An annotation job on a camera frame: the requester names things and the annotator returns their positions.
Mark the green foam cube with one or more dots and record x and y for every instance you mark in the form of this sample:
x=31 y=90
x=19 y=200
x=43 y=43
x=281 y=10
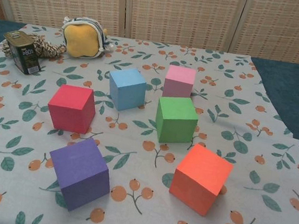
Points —
x=177 y=122

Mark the blue foam cube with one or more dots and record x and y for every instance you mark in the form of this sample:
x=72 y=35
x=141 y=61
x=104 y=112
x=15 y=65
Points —
x=125 y=91

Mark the pink foam cube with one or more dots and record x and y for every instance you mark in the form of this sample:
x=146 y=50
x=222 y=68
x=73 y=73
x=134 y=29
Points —
x=178 y=84

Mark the red foam cube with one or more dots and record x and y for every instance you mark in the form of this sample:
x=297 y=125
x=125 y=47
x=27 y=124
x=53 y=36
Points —
x=68 y=111

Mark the orange foam cube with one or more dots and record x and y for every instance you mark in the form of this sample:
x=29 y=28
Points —
x=198 y=181

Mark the purple foam cube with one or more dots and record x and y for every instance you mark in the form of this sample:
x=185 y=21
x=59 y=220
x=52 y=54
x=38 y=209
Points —
x=81 y=175

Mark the floral print tablecloth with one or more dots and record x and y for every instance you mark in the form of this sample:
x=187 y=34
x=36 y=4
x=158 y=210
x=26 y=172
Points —
x=228 y=169

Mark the yellow striped plush toy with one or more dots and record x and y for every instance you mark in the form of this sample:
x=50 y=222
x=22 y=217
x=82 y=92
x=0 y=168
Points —
x=82 y=40

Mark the woven folding screen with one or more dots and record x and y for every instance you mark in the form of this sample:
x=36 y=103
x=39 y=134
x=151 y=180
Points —
x=181 y=9

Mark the green tin can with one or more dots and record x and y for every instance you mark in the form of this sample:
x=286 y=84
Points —
x=27 y=54

